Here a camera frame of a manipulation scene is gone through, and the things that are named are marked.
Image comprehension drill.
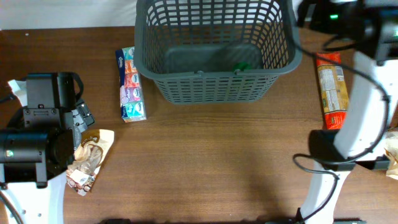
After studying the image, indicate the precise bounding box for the colourful tissue pack strip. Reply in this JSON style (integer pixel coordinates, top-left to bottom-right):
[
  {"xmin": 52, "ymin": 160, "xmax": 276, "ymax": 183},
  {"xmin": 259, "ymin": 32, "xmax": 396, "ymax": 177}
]
[{"xmin": 116, "ymin": 47, "xmax": 147, "ymax": 123}]

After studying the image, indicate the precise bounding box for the grey plastic lattice basket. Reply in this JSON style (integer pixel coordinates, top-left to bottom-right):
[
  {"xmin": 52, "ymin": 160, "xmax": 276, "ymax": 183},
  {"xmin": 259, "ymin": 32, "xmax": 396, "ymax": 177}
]
[{"xmin": 134, "ymin": 0, "xmax": 302, "ymax": 105}]

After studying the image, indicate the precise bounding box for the green lid spice jar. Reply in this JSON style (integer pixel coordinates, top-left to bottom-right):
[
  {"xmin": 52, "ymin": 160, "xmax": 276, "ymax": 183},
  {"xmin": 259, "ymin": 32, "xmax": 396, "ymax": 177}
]
[{"xmin": 233, "ymin": 62, "xmax": 252, "ymax": 74}]

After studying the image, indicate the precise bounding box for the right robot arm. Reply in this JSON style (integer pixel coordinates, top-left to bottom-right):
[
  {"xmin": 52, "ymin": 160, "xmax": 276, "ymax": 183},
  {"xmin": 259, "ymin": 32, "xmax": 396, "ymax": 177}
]
[{"xmin": 296, "ymin": 1, "xmax": 397, "ymax": 223}]

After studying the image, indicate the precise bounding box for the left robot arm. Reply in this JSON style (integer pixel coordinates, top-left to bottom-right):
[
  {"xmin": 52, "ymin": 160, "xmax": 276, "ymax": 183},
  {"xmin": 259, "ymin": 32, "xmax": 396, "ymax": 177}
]
[{"xmin": 1, "ymin": 72, "xmax": 95, "ymax": 223}]

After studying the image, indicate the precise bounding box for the orange pasta packet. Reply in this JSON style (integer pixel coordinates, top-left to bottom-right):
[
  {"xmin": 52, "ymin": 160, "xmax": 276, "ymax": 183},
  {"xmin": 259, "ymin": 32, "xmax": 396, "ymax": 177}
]
[{"xmin": 316, "ymin": 52, "xmax": 349, "ymax": 129}]

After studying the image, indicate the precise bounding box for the beige snack bag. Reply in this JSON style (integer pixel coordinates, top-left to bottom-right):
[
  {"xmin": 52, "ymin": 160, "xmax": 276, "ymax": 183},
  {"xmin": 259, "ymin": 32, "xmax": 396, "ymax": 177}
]
[
  {"xmin": 67, "ymin": 129, "xmax": 114, "ymax": 196},
  {"xmin": 384, "ymin": 128, "xmax": 398, "ymax": 180}
]

